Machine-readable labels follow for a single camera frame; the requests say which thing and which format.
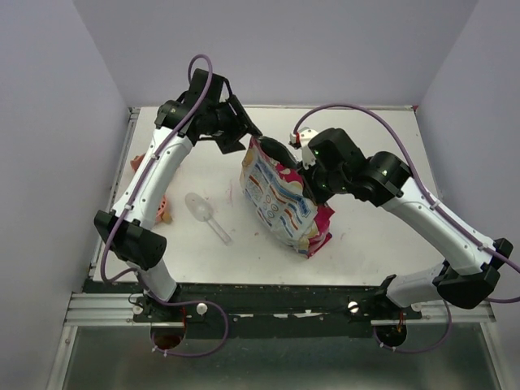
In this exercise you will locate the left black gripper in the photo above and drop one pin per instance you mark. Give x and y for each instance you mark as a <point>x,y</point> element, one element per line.
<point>241,122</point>

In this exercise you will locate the pet food bag pink white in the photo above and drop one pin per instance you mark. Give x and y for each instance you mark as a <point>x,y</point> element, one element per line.
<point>274,189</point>

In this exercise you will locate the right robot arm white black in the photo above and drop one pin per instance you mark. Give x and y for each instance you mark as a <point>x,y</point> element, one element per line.
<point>332,164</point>

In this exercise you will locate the pink cat-shaped pet bowl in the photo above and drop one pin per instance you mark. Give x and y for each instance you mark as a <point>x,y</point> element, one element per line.
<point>163,214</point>

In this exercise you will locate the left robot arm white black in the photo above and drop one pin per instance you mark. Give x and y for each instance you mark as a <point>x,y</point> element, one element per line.
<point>207,111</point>

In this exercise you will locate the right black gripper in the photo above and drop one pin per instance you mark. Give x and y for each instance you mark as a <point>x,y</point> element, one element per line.
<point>318,197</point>

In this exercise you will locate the black mounting base rail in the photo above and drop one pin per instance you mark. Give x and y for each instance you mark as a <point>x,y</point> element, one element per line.
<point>260,311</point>

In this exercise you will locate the clear plastic scoop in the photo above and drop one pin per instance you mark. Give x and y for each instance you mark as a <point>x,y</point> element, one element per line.
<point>202,211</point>

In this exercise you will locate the brown pet food kibble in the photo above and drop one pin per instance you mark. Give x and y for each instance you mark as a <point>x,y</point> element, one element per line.
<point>162,207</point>

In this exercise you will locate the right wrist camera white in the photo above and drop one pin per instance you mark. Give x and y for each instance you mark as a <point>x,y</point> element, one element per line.
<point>300,141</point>

